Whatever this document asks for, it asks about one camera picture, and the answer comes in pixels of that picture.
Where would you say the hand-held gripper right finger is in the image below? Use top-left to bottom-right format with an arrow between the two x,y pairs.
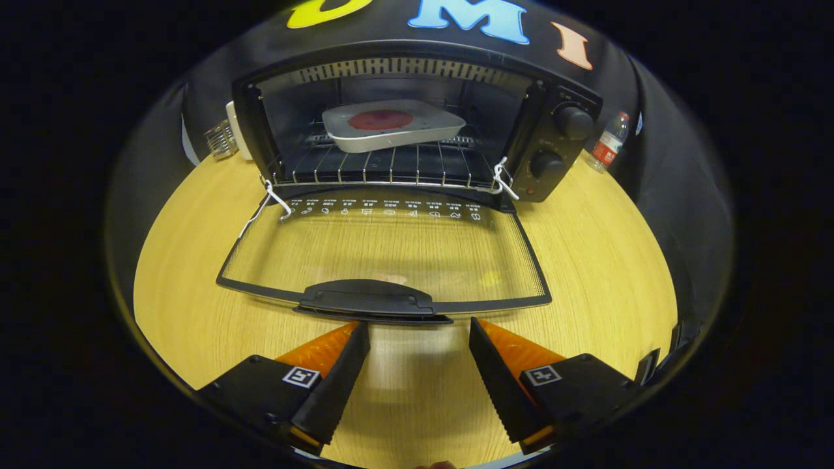
468,317 -> 642,455

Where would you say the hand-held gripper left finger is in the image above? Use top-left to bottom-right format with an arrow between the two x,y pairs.
195,321 -> 372,457

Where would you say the white square plate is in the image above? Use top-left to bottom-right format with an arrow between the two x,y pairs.
322,99 -> 467,154

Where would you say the pink round ham slice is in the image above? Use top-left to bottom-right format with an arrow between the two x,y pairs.
348,109 -> 415,131

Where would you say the black toaster oven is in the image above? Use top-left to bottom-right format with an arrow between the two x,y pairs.
215,39 -> 603,326

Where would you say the plastic water bottle red label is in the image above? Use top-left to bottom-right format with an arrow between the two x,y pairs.
584,111 -> 631,173

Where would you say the black table edge bracket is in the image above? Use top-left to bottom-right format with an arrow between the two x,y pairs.
671,319 -> 701,352
634,348 -> 661,386

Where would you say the white cord tie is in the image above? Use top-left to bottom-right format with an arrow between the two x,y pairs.
490,156 -> 521,201
238,179 -> 294,238

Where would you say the small wire basket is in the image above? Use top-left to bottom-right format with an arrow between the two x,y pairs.
204,119 -> 239,161

